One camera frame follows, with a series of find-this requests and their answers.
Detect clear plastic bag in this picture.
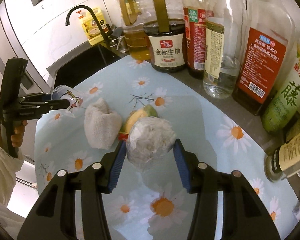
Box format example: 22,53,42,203
51,85,84,118

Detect white towel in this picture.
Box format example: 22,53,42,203
84,98,122,150

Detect yellow green fruit peel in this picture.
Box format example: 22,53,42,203
118,105,158,141

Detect silver plastic ball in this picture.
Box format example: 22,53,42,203
126,116,177,171

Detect black kitchen faucet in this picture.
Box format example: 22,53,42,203
65,5,113,46

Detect person left hand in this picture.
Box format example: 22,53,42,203
0,120,28,148

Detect yellow detergent bottle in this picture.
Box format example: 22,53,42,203
76,8,108,46

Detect small sesame oil bottle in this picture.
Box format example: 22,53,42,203
264,133,300,182

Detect blue daisy tablecloth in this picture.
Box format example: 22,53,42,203
34,55,300,240

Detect green label oil bottle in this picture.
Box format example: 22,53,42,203
261,38,300,134

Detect cooking oil jug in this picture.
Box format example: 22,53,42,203
119,0,151,61

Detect soy sauce jug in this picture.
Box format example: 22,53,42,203
142,0,187,73

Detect dark vinegar bottle red label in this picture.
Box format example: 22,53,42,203
232,0,295,116

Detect red label sauce bottle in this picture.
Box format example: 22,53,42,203
182,0,208,80

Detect clear vinegar bottle yellow cap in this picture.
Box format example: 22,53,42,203
203,0,248,99

